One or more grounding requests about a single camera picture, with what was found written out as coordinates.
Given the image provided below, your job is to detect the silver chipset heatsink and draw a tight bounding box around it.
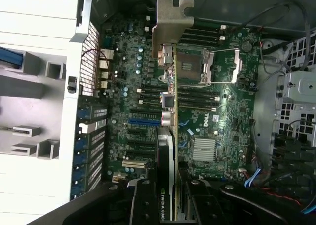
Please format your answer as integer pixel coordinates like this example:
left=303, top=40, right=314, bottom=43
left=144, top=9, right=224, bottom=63
left=192, top=137, right=217, bottom=161

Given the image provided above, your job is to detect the blue expansion slot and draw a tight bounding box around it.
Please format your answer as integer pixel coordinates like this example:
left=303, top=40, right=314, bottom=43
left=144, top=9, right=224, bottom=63
left=129, top=120, right=161, bottom=127

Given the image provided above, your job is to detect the green motherboard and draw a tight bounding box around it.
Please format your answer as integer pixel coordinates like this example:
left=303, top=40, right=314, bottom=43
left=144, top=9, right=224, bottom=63
left=98, top=20, right=262, bottom=186

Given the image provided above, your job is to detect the open black PC case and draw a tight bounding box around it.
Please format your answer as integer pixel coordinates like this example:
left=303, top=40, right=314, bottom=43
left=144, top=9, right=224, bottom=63
left=66, top=0, right=316, bottom=225

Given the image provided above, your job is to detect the CPU socket with metal latch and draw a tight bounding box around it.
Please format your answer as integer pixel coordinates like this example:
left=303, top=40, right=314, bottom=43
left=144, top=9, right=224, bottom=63
left=201, top=48, right=244, bottom=85

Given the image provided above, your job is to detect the metal disk bay cage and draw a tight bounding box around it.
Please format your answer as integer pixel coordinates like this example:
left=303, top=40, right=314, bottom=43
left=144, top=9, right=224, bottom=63
left=271, top=69, right=316, bottom=147

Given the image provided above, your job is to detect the grey parts rack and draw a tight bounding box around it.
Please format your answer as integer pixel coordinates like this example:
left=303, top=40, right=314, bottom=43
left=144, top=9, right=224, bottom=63
left=0, top=46, right=67, bottom=161

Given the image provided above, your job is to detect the blue disk carrier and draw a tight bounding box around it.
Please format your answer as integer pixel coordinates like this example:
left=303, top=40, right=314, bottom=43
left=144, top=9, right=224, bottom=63
left=0, top=47, right=25, bottom=68

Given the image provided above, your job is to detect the black power wire bundle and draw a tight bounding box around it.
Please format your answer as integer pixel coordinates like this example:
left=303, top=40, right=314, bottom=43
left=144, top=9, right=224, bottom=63
left=269, top=133, right=316, bottom=186

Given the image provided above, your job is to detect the black looped wire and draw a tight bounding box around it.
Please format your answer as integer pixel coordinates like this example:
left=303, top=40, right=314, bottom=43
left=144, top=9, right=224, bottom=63
left=244, top=0, right=313, bottom=70

